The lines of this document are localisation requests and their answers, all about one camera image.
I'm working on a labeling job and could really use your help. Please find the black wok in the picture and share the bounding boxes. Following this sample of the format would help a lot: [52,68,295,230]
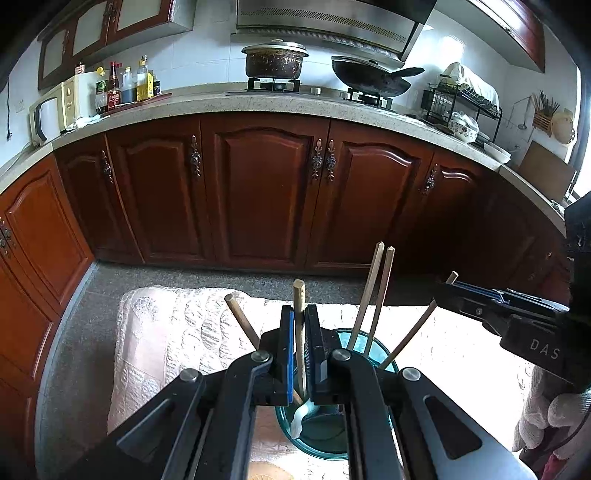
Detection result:
[331,55,426,97]

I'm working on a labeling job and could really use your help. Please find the dark sauce bottle red label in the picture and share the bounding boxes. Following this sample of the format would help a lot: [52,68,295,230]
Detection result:
[107,62,122,109]

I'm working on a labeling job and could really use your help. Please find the glass-door wall cabinet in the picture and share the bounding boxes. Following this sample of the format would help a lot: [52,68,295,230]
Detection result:
[37,0,195,90]

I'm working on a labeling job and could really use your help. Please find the black wire dish rack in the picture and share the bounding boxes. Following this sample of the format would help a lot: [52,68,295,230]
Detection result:
[421,74,504,144]

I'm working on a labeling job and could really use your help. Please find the dark plastic bottle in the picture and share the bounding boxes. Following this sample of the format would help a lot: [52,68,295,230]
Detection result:
[121,67,138,104]

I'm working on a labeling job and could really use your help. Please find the yellow oil bottle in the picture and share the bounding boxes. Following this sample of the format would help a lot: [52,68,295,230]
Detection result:
[137,55,154,100]

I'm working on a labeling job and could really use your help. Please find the person's right hand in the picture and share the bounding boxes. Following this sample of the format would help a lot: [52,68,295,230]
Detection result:
[512,364,591,457]

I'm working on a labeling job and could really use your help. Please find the white quilted cloth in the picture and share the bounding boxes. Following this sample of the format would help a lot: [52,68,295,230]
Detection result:
[107,286,546,480]

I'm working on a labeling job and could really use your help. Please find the gas stove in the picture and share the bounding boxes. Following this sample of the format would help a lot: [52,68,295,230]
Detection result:
[226,76,398,112]

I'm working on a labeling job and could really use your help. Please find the cream microwave oven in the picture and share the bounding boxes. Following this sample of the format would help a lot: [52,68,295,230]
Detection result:
[29,76,79,144]

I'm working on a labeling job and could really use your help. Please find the brown wooden base cabinets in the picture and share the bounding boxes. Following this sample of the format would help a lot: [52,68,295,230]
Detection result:
[0,113,573,462]

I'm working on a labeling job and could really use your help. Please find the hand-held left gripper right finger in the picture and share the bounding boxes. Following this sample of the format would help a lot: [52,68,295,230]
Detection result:
[304,304,536,480]

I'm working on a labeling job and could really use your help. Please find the white utensil holder teal rim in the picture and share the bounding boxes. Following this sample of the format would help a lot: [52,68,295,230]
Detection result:
[274,328,400,462]

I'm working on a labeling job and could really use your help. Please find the steel range hood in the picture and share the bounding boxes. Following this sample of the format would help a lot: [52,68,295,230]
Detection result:
[235,0,437,63]

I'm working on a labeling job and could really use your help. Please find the white ceramic spoon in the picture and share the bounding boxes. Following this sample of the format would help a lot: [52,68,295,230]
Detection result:
[290,401,320,439]

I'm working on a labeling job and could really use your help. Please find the patterned ceramic bowl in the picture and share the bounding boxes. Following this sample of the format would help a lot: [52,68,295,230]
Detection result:
[448,111,481,143]

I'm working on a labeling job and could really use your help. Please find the grey stone countertop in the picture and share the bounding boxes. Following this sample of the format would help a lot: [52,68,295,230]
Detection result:
[0,85,568,241]

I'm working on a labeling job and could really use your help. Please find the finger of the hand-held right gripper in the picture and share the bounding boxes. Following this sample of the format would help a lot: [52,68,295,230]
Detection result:
[456,281,572,318]
[435,282,557,343]

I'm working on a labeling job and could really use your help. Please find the dark cooking pot with lid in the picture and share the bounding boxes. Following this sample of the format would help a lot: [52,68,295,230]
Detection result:
[241,39,310,79]

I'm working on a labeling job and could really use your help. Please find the yellow round strainer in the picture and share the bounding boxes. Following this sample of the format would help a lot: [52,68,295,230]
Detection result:
[551,108,578,146]

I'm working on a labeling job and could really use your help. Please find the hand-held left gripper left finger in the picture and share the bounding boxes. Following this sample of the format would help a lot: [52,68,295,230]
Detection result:
[60,306,297,480]

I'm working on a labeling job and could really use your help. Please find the wooden wall cabinet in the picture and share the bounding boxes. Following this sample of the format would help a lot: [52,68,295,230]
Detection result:
[466,0,548,72]

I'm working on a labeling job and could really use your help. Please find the wall-mounted utensil holder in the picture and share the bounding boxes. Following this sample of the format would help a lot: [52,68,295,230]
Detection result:
[531,90,561,134]

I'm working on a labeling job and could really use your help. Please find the wooden cutting board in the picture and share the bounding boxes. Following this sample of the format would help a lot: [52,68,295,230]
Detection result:
[517,141,578,201]

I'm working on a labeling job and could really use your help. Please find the white bowl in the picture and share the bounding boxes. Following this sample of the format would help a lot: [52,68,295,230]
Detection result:
[482,141,512,164]

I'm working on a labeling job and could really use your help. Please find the white box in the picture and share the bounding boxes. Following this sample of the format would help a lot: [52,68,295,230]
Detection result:
[76,71,100,118]

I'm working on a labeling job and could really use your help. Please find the slim bamboo chopstick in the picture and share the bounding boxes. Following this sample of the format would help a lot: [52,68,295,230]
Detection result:
[292,279,308,402]

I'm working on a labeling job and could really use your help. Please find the white cloth cover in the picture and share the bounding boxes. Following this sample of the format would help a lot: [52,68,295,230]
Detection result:
[443,62,502,109]

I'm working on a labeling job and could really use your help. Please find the green bottle yellow cap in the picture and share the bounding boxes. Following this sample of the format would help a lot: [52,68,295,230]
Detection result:
[95,67,109,114]

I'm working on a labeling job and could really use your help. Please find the bunch of wooden chopsticks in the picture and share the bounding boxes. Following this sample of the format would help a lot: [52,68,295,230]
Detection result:
[225,241,459,370]

